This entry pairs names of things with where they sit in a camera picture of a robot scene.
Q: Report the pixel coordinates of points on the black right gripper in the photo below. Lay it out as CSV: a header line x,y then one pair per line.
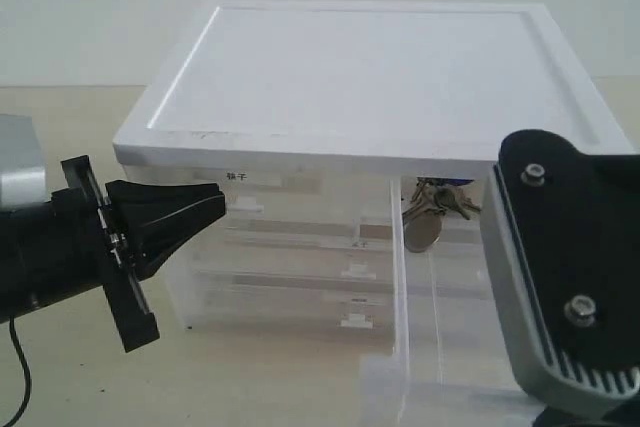
x,y
616,167

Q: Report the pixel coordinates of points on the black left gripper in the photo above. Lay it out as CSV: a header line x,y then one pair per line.
x,y
154,221

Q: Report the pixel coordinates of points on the key bunch with blue tag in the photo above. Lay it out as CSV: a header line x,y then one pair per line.
x,y
431,200

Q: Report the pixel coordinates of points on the small drawer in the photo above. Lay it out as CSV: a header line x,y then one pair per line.
x,y
422,292
300,202

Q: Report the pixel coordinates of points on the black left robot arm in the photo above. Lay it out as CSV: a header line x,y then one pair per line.
x,y
45,255

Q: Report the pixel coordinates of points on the white translucent drawer cabinet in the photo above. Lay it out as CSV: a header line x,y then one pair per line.
x,y
401,90

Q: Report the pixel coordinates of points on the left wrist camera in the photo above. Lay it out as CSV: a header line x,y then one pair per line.
x,y
23,170

